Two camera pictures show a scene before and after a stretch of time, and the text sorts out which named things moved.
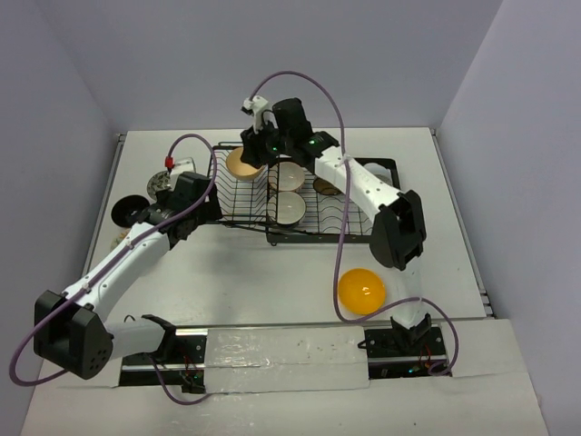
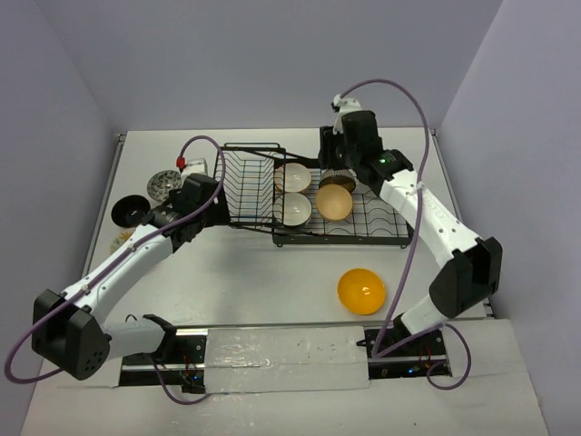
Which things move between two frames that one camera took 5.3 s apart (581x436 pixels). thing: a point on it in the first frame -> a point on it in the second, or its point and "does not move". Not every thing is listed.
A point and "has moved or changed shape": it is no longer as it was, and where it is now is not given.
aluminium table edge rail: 120,141 does not move
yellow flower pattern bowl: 119,238 does not move
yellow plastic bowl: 361,292 does not move
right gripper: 252,146 -> 327,153
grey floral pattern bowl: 159,182 does not move
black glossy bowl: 127,210 does not move
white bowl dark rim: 286,208 has moved or changed shape
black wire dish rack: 288,199 does not move
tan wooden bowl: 239,169 -> 334,202
